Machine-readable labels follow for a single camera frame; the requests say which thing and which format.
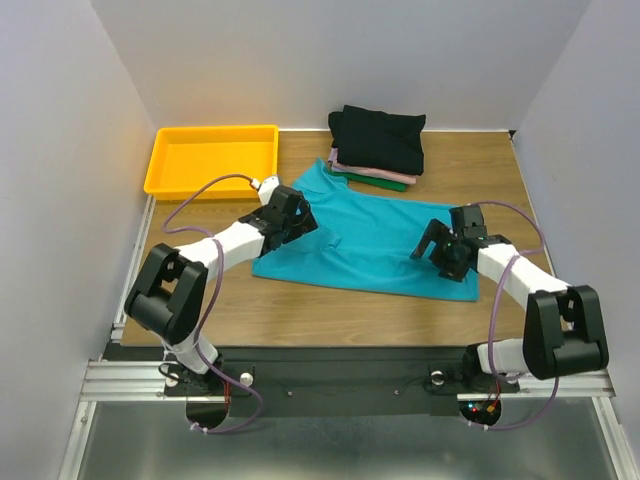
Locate teal t shirt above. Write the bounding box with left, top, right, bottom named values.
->
left=252, top=159, right=479, bottom=302

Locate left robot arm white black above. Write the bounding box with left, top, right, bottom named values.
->
left=124, top=177, right=318, bottom=394

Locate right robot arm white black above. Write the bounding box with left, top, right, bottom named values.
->
left=411, top=203, right=610, bottom=390

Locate folded green t shirt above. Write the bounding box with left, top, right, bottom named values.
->
left=343, top=173, right=407, bottom=192

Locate folded pink t shirt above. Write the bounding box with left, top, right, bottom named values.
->
left=331, top=161, right=417, bottom=185

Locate folded lavender t shirt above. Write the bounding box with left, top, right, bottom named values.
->
left=327, top=148, right=338, bottom=168

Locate folded black t shirt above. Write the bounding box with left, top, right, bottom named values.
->
left=327, top=105, right=427, bottom=176

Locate yellow plastic tray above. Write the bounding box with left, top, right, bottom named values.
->
left=144, top=125, right=279, bottom=201

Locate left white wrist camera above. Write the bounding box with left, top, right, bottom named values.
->
left=250, top=175, right=280, bottom=205

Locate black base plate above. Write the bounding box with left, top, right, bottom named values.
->
left=99, top=344, right=530, bottom=428

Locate aluminium frame rail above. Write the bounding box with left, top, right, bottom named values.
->
left=57, top=194, right=174, bottom=480

